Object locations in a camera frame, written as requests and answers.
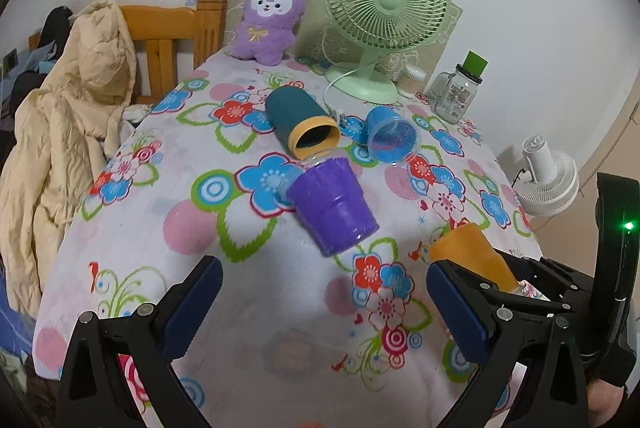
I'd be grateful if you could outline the white standing fan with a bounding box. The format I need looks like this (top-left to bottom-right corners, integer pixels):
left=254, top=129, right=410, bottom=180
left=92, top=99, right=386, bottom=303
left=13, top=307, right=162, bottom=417
left=512, top=135, right=579, bottom=217

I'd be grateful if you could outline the purple plush bunny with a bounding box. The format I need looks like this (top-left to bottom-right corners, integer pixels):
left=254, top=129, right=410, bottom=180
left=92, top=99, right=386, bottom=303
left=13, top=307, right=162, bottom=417
left=230, top=0, right=306, bottom=66

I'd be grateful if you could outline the teal cup yellow rim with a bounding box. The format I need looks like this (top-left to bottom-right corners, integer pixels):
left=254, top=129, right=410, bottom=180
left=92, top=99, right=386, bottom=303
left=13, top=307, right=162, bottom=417
left=265, top=86, right=341, bottom=159

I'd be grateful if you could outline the white fan power cable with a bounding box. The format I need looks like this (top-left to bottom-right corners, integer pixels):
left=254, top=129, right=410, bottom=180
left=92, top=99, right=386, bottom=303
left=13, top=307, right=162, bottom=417
left=322, top=60, right=359, bottom=129

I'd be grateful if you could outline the blue plastic cup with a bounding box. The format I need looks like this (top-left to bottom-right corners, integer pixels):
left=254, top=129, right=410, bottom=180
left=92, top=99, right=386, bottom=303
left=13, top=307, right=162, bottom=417
left=366, top=106, right=419, bottom=164

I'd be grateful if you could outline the floral tablecloth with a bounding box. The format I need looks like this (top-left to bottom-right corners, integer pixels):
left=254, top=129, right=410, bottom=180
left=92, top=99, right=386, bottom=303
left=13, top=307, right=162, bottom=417
left=32, top=52, right=540, bottom=427

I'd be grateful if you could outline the wooden chair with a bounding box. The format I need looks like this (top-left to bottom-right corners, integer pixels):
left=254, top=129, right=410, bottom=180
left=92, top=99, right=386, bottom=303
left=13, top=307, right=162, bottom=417
left=24, top=0, right=228, bottom=112

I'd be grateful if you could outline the orange plastic cup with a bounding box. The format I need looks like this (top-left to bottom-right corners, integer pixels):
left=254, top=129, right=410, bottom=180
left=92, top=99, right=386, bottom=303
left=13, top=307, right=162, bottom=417
left=428, top=223, right=518, bottom=293

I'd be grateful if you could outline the glass jar green lid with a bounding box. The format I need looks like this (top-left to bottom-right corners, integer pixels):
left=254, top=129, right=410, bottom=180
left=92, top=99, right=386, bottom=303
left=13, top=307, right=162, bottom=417
left=430, top=50, right=488, bottom=124

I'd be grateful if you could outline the beige quilted jacket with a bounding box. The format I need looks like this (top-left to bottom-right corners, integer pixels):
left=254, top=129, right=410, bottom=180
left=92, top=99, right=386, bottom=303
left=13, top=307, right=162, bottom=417
left=1, top=0, right=137, bottom=318

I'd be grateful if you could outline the cotton swab container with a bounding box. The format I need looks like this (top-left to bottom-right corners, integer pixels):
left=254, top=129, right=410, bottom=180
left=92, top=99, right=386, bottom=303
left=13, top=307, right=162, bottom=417
left=396, top=66, right=427, bottom=98

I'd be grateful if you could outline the purple plastic cup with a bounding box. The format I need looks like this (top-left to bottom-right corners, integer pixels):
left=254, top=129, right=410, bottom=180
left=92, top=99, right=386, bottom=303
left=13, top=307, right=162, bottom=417
left=284, top=156, right=380, bottom=257

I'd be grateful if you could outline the green desk fan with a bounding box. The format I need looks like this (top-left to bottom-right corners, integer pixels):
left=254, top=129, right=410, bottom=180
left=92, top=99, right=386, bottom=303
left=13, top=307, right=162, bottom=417
left=323, top=0, right=451, bottom=104

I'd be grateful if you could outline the right human hand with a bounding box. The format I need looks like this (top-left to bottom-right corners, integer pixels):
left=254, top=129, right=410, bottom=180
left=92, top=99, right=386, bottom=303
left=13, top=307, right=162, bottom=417
left=587, top=379, right=630, bottom=427

